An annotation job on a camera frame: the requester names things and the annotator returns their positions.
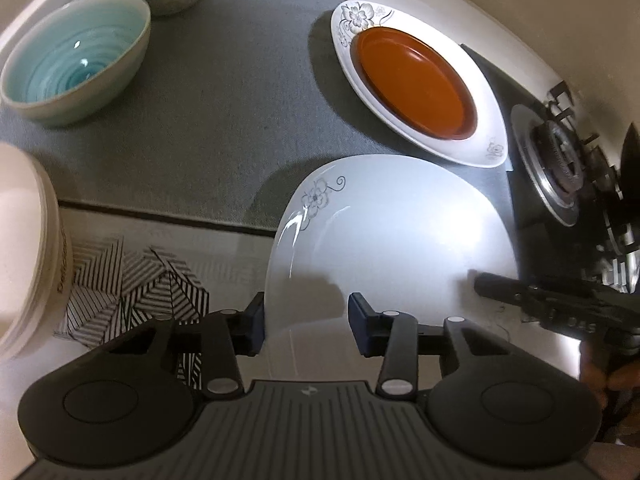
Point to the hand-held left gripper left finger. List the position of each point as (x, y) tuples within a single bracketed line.
[(257, 327)]

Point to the brown round plate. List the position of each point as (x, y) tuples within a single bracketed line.
[(415, 80)]

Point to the teal glazed bowl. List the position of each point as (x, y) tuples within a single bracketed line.
[(75, 60)]

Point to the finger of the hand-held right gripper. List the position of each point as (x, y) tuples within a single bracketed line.
[(500, 290)]

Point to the white floral square plate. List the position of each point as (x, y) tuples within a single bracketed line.
[(481, 151), (390, 230)]

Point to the geometric striped mat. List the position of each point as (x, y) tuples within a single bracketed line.
[(150, 280)]

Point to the grey fabric mat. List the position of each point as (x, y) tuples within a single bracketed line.
[(225, 110)]

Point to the cream printed bowl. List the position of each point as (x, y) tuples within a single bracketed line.
[(25, 240)]

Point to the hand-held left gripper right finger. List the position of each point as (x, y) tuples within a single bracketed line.
[(357, 327)]

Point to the person's right hand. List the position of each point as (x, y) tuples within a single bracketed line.
[(595, 382)]

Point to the gas stove burner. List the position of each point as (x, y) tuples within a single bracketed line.
[(612, 245)]

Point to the black gas stove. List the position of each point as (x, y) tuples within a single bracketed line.
[(500, 75)]

